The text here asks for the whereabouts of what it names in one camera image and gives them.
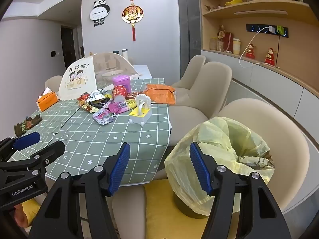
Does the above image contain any yellow seat cushion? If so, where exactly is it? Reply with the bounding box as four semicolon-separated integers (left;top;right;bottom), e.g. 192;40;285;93
145;179;241;239

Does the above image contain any yellow snack wrapper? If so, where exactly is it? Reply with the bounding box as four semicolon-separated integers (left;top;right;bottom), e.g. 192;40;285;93
119;99;137;112

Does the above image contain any dark red gift bag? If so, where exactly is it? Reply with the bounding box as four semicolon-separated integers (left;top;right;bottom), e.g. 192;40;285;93
224;32;234;53

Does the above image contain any panda wall clock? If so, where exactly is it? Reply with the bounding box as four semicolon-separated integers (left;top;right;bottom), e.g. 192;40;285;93
89;0;111;27

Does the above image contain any dark brown printed pouch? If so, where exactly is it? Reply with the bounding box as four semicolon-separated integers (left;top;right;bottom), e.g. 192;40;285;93
14;115;43;137

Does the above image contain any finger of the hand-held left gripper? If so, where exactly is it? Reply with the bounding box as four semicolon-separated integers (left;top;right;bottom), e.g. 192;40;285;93
0;131;41;162
0;141;66;180

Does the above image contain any white cable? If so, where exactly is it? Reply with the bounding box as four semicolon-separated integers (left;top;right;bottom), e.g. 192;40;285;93
239;31;271;68

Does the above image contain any orange snack packet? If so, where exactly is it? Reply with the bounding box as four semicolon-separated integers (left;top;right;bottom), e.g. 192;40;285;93
144;83;178;105

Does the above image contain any red noodle cup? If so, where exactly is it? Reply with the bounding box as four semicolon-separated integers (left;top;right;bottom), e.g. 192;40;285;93
112;85;129;103

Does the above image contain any red seated figurine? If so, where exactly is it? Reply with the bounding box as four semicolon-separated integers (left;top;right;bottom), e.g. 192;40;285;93
265;48;277;66
245;44;256;59

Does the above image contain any white sideboard cabinet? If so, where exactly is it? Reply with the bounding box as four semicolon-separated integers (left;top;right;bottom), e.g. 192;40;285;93
201;50;319;135

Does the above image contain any yellow bin liner bag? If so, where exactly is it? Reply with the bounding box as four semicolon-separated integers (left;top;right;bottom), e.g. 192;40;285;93
164;117;275;216

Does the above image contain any clear bag with yellow item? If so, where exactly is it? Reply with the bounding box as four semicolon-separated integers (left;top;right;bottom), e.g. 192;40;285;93
129;93;153;126

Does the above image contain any red knot wall ornament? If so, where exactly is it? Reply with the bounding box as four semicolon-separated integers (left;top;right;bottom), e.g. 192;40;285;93
122;0;144;42

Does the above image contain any mesh food cover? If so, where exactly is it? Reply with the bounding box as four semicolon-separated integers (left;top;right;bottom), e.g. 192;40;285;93
58;52;143;102

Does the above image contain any orange tissue box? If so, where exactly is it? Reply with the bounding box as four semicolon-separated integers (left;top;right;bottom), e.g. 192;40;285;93
35;88;59;112

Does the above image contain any beige chair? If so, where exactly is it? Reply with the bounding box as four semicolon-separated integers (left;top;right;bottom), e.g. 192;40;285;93
167;61;233;147
111;98;310;239
44;75;64;90
171;55;207;91

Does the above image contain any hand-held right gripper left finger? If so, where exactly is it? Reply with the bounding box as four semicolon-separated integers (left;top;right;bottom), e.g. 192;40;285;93
29;142;131;239

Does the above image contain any pink snack wrapper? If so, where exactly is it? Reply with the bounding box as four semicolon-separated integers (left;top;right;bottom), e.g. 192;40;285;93
103;101;125;115

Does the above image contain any white black snack wrapper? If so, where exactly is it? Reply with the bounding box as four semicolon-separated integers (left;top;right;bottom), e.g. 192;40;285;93
89;90;106;100

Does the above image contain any dark trash bin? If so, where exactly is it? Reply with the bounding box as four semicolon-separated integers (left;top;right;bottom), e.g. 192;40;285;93
174;193;212;219

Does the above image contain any wooden shelf unit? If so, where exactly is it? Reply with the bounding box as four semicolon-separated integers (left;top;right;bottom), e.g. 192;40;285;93
199;0;319;85

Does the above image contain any dark glass door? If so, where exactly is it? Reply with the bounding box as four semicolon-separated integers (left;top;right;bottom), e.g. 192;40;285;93
177;0;201;77

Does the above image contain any black power strip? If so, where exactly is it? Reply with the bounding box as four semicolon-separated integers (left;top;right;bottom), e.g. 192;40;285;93
246;24;289;38

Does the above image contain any gold red snack wrapper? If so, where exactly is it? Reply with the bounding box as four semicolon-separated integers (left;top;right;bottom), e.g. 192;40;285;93
77;100;100;114

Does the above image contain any purple white snack wrapper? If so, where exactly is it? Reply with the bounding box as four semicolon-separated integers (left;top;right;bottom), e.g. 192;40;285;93
92;108;117;125

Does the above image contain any black cable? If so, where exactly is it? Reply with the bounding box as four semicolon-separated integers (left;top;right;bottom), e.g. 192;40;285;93
275;33;281;68

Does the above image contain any person's left hand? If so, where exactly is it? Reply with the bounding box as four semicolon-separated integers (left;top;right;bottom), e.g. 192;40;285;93
14;205;28;227

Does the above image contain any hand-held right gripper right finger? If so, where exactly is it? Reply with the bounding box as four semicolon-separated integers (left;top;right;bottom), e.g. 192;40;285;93
189;141;292;239

